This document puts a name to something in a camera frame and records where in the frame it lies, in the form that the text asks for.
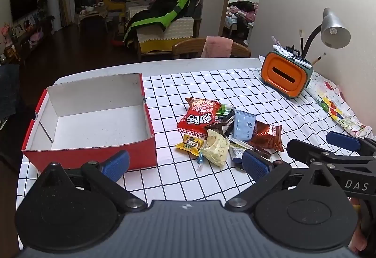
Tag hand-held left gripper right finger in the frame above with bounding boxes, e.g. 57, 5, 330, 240
225, 149, 335, 213

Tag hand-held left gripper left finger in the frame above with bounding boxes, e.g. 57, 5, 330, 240
41, 150, 147, 213

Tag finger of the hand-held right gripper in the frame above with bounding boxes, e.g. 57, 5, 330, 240
286, 139, 376, 171
326, 131, 376, 156

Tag long dark brown bar packet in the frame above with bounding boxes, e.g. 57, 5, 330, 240
231, 138, 271, 159

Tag white blue snack packet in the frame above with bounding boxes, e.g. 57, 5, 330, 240
229, 144, 247, 170

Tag shiny brown snack packet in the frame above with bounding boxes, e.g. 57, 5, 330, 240
251, 121, 284, 153

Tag light blue snack packet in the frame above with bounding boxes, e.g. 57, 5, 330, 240
233, 110, 257, 142

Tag pale yellow snack packet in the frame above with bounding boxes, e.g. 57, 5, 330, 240
200, 129, 230, 167

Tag red cardboard box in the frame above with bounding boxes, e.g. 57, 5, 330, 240
21, 73, 157, 172

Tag black snack packet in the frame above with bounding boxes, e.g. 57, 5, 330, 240
222, 110, 236, 131

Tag dark brown cup print packet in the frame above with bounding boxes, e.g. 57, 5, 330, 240
208, 121, 232, 137

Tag green snack packet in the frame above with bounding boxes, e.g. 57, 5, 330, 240
216, 104, 235, 118

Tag large red snack bag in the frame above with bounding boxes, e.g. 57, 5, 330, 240
177, 97, 221, 135

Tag person's right hand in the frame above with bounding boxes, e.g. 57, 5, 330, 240
349, 198, 368, 250

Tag colourful patterned packet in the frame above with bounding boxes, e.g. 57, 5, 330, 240
307, 72, 368, 137

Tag orange green desk organizer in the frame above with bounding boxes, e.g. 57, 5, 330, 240
261, 52, 314, 99

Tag white marker pen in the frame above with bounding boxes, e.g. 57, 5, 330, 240
273, 45, 312, 68

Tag grey desk lamp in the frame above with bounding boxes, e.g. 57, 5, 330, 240
300, 8, 351, 59

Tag pink towel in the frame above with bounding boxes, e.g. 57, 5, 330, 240
201, 36, 233, 58

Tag blue jeans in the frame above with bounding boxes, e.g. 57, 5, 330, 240
0, 64, 20, 121

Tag wooden dining chair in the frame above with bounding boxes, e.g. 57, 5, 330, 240
172, 38, 251, 59

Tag cream yellow sofa cover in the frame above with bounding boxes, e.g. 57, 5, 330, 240
137, 17, 194, 54

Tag wooden coffee table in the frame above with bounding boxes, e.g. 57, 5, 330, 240
76, 7, 109, 38

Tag bed with clothes pile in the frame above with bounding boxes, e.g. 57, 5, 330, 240
225, 0, 259, 39

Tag black green jacket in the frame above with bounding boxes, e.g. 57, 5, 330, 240
123, 0, 200, 47

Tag dark television cabinet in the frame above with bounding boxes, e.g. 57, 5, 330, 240
0, 19, 53, 66

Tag pink bag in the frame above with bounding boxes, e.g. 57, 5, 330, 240
29, 26, 44, 43

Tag flat screen television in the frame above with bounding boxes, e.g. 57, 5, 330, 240
9, 0, 38, 23

